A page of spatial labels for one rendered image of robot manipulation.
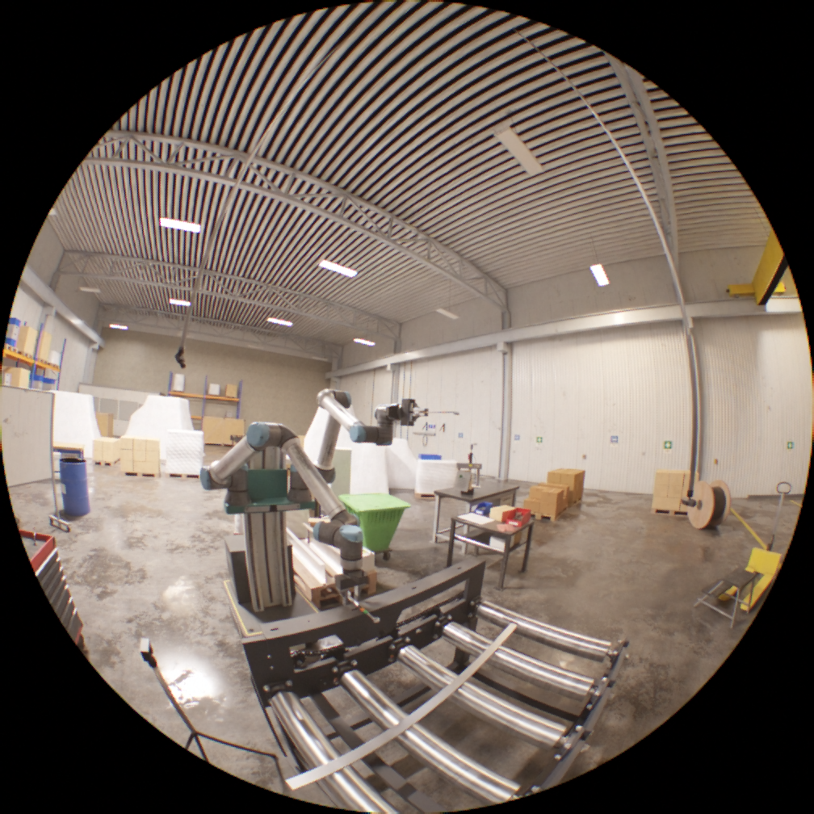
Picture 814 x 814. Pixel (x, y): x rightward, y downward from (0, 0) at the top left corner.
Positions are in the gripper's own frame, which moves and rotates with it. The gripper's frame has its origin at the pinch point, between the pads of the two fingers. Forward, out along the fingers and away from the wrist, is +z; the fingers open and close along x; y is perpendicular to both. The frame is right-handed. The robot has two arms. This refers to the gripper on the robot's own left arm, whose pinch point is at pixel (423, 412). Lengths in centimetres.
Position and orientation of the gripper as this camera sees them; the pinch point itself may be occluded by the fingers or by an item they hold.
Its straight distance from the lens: 131.0
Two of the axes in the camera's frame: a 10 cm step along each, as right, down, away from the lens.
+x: -0.6, 10.0, -0.7
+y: 7.5, 0.9, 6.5
